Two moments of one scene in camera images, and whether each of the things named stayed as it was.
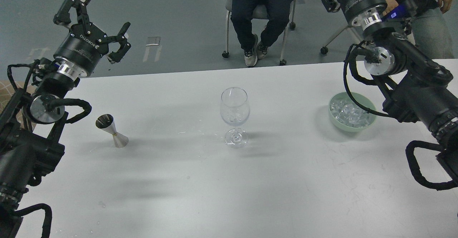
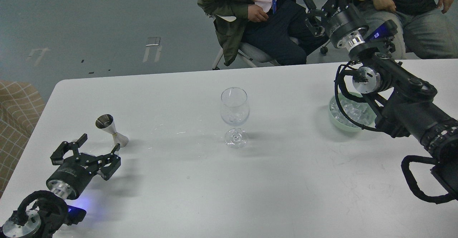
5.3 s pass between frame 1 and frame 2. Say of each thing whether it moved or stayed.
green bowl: stayed
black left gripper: moved
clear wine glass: stayed
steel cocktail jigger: stayed
